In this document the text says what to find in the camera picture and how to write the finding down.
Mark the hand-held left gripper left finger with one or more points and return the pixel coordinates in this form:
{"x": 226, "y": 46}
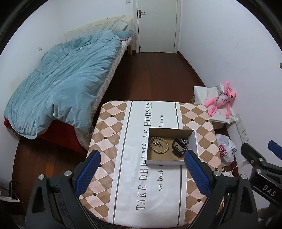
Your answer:
{"x": 88, "y": 171}

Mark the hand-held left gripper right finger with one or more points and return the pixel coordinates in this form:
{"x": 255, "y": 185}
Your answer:
{"x": 196, "y": 172}

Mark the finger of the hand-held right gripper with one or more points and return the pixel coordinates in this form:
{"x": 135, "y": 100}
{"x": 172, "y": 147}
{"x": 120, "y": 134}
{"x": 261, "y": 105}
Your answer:
{"x": 253, "y": 157}
{"x": 276, "y": 149}

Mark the black smart band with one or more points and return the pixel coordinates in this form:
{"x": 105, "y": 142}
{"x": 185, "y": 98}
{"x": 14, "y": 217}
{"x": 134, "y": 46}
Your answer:
{"x": 176, "y": 152}

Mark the white cardboard box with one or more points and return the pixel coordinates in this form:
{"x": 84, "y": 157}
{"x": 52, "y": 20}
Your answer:
{"x": 158, "y": 156}

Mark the white plastic bag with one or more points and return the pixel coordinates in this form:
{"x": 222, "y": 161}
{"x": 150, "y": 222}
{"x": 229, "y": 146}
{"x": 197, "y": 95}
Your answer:
{"x": 227, "y": 154}

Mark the bed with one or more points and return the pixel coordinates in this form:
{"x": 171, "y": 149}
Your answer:
{"x": 61, "y": 136}

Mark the checkered printed tablecloth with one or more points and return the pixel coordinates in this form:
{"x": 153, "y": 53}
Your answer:
{"x": 132, "y": 154}

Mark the pink plush toy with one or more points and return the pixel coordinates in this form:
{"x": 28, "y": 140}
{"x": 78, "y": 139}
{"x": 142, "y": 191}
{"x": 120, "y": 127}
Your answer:
{"x": 222, "y": 100}

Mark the white flat object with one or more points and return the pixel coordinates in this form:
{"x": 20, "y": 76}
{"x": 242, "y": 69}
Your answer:
{"x": 10, "y": 199}

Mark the blue blanket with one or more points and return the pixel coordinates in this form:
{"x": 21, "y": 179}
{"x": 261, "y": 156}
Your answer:
{"x": 66, "y": 83}

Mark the patterned pillow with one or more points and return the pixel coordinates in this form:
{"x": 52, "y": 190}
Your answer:
{"x": 119, "y": 25}

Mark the white door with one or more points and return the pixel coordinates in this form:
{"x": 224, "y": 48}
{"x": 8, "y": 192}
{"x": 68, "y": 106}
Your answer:
{"x": 156, "y": 26}

